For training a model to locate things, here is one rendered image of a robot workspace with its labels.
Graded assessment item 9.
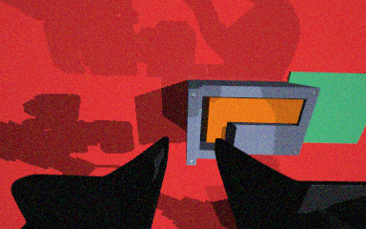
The orange l-shaped part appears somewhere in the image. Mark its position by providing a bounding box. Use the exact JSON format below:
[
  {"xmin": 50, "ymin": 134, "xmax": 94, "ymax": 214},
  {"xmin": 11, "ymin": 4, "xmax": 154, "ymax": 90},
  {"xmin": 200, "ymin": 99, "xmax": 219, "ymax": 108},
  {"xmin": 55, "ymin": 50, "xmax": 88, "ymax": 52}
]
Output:
[{"xmin": 204, "ymin": 96, "xmax": 304, "ymax": 143}]

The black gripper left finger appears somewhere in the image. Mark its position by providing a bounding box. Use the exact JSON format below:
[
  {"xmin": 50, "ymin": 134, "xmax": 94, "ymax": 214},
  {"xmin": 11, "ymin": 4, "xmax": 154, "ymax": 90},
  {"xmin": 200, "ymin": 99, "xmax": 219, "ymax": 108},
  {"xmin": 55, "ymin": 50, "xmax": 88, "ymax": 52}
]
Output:
[{"xmin": 10, "ymin": 136, "xmax": 169, "ymax": 229}]

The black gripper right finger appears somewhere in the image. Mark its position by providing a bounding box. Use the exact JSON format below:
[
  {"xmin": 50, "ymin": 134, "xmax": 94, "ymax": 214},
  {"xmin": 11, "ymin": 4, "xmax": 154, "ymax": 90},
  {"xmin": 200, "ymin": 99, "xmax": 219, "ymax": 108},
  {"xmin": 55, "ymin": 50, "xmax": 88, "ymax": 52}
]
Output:
[{"xmin": 214, "ymin": 138, "xmax": 366, "ymax": 229}]

